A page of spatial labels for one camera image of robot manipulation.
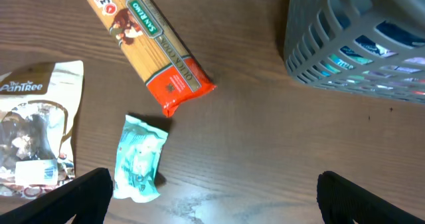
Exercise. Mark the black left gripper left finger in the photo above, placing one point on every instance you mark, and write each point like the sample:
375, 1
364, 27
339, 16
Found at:
83, 200

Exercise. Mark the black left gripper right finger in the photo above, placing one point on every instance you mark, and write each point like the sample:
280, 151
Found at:
343, 202

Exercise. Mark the Kleenex tissue multipack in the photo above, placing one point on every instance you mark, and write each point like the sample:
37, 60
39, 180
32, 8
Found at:
383, 60

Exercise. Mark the teal small wrapped packet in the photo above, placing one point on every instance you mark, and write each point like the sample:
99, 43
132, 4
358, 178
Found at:
137, 160

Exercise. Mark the beige PanTree snack bag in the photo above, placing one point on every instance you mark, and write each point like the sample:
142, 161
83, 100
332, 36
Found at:
39, 103

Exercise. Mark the grey plastic basket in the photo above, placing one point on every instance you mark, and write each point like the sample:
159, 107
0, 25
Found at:
334, 15

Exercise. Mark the red spaghetti pasta package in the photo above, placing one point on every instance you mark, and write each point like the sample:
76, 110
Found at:
159, 56

